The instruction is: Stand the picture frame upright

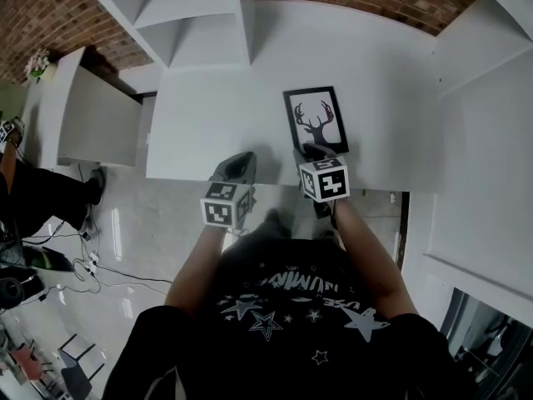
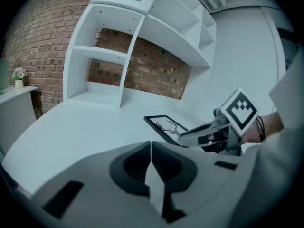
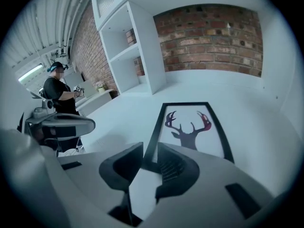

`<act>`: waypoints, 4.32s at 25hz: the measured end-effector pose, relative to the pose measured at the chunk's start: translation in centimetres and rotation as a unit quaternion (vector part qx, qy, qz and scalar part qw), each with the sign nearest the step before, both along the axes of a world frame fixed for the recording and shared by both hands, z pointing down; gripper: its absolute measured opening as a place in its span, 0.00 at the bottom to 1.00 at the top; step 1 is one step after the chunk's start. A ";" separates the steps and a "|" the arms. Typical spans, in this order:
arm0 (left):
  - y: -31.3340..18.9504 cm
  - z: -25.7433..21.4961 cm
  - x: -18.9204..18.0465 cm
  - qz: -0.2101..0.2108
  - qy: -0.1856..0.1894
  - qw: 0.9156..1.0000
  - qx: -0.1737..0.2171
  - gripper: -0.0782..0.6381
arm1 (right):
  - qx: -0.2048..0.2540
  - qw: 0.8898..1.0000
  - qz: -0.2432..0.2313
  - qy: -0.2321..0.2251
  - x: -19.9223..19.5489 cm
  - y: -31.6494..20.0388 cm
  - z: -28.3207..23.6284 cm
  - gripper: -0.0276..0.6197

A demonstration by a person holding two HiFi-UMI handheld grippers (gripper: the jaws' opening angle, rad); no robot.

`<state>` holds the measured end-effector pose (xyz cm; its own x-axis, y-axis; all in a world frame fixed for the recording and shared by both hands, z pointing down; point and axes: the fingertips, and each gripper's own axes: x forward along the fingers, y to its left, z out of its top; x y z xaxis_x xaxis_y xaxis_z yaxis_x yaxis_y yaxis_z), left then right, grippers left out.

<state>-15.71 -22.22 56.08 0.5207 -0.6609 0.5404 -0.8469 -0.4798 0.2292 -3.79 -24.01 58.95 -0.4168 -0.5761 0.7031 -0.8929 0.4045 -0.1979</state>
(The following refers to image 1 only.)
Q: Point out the pink flower bouquet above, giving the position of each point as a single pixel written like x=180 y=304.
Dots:
x=38 y=65

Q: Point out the person's left forearm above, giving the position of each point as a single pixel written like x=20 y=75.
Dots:
x=195 y=273

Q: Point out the person's black star t-shirt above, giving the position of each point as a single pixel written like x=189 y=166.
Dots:
x=291 y=340

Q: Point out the person's dark shoe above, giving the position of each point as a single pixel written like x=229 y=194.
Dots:
x=278 y=220

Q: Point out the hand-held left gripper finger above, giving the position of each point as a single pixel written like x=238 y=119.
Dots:
x=225 y=169
x=249 y=173

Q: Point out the black round bin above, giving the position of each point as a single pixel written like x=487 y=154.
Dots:
x=10 y=293

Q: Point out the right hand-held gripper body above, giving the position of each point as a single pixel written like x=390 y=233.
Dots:
x=327 y=181

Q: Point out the green black bag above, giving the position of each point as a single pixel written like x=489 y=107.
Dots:
x=48 y=260

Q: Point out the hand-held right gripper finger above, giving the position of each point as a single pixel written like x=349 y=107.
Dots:
x=325 y=152
x=302 y=156

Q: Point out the person's right forearm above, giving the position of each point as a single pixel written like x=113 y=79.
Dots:
x=370 y=265

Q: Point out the white power strip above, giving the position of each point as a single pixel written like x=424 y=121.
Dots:
x=91 y=264

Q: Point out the white shelf unit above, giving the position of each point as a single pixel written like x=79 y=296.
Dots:
x=208 y=27

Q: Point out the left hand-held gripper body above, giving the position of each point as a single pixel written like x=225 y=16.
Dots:
x=218 y=211

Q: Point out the black framed glass panel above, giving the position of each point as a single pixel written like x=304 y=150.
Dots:
x=491 y=348

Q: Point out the framed deer antler picture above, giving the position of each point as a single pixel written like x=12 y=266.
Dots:
x=316 y=117

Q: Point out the white desk with drawers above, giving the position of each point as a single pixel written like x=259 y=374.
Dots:
x=216 y=119

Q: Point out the white cabinet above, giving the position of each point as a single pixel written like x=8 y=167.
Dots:
x=100 y=119

